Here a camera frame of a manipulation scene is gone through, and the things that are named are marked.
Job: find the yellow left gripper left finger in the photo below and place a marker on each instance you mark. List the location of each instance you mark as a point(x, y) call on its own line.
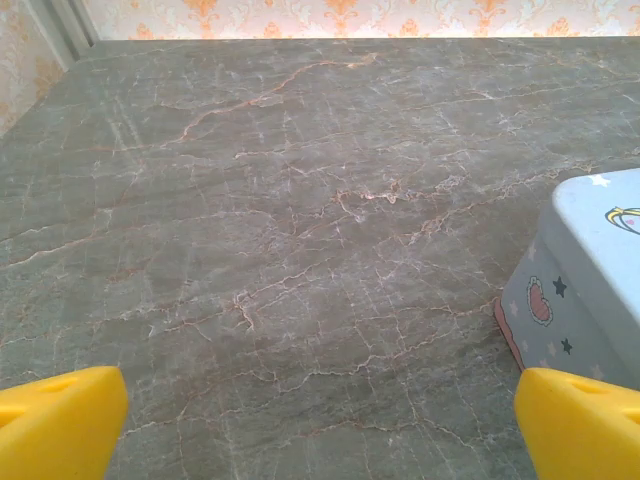
point(60, 425)

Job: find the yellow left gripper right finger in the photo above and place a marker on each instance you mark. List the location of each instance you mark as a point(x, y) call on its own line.
point(580, 430)

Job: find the pale blue cartoon tin box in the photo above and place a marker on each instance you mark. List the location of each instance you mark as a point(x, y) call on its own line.
point(575, 280)

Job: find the aluminium frame post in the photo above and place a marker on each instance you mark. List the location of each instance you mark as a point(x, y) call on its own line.
point(60, 30)

